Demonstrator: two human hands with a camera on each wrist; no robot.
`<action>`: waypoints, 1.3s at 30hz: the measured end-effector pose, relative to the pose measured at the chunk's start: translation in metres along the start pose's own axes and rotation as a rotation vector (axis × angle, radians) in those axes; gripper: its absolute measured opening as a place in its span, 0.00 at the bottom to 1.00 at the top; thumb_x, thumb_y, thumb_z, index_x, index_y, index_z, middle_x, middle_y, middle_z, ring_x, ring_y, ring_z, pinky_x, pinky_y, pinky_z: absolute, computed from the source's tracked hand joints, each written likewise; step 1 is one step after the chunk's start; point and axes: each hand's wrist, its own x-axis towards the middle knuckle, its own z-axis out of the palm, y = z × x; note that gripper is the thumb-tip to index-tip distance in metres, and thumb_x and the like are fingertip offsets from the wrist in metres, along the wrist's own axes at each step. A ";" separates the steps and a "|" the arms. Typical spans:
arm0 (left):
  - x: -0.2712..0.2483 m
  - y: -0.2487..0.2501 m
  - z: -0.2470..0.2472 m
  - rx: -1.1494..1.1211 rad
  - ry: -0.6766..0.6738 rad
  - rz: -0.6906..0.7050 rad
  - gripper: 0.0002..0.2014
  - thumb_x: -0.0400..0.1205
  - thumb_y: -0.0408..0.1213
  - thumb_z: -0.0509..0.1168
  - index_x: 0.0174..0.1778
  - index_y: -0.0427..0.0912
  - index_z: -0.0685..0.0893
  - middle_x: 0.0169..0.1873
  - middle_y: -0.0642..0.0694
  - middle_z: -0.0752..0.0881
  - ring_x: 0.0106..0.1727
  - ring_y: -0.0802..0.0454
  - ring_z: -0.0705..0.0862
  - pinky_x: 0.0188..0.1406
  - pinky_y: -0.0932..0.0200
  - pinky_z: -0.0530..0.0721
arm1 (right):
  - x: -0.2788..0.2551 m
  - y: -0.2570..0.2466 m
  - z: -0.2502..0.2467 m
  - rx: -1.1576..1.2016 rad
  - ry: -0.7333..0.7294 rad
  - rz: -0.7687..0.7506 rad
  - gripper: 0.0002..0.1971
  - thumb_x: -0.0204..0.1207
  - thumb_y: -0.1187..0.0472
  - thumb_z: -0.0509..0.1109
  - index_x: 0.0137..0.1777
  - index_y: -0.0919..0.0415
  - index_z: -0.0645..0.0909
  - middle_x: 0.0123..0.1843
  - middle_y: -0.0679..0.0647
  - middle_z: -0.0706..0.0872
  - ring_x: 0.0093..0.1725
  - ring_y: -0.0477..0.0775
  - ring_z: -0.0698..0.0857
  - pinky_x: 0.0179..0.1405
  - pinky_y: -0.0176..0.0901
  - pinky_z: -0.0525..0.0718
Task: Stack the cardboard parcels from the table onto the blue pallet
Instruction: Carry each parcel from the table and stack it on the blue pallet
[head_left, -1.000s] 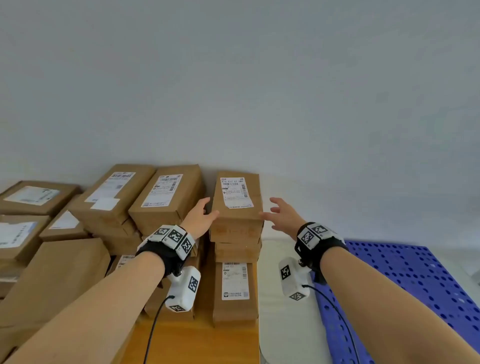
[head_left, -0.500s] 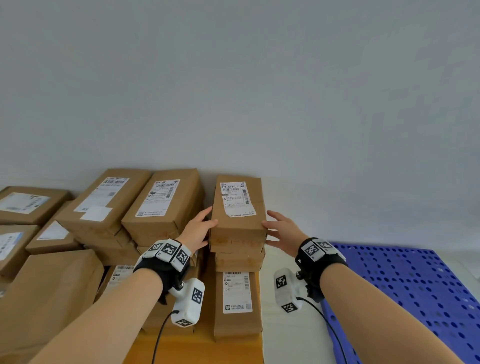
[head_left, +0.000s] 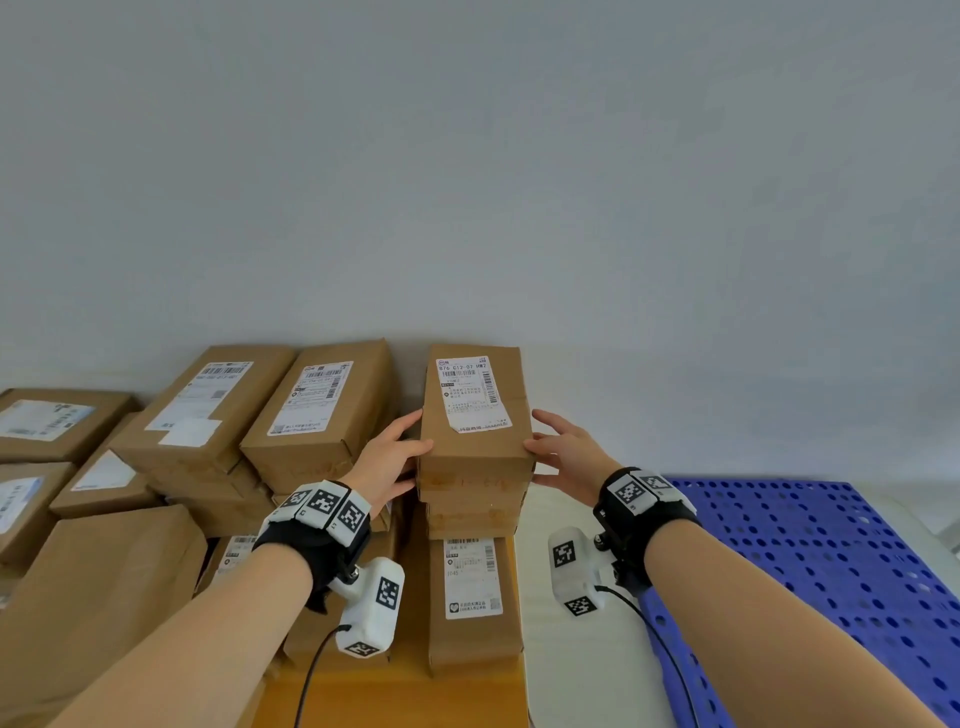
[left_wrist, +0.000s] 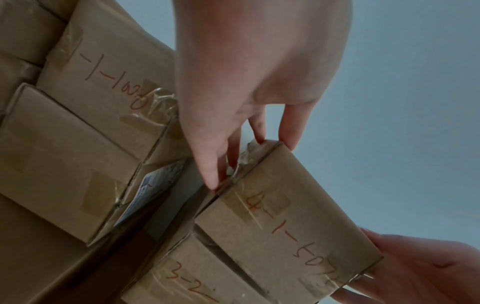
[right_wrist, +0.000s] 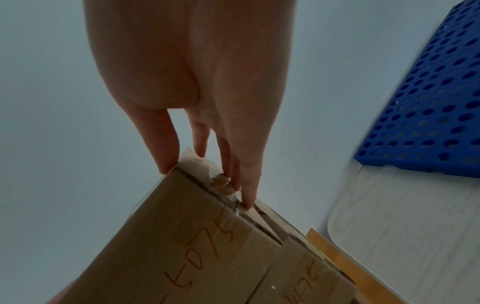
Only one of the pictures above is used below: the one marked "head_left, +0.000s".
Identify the person's left hand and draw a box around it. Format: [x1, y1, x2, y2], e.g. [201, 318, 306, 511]
[338, 408, 436, 520]

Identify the person's right hand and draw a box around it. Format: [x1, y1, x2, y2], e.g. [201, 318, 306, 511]
[522, 408, 625, 509]

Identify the person's right forearm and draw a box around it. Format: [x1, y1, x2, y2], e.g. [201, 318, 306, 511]
[643, 517, 948, 728]

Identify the black camera cable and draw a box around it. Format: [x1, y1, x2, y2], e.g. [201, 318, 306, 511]
[594, 583, 703, 728]
[292, 623, 352, 728]

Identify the blue perforated plastic pallet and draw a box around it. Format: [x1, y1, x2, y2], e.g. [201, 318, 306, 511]
[638, 477, 960, 728]

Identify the white low table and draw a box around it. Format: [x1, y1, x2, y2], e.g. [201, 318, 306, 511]
[517, 479, 960, 728]

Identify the person's left forearm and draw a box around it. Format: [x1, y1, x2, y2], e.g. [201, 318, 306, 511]
[46, 543, 315, 728]

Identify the white marker-tagged wrist camera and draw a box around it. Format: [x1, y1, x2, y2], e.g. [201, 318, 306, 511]
[547, 526, 610, 619]
[327, 556, 406, 661]

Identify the pile of brown cardboard parcels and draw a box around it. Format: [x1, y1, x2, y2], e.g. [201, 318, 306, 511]
[0, 338, 530, 728]

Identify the orange wooden table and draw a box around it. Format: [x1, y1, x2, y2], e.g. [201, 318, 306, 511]
[251, 533, 531, 728]

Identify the black wristband with marker tags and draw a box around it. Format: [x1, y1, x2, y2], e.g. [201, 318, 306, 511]
[592, 467, 703, 598]
[252, 479, 373, 615]

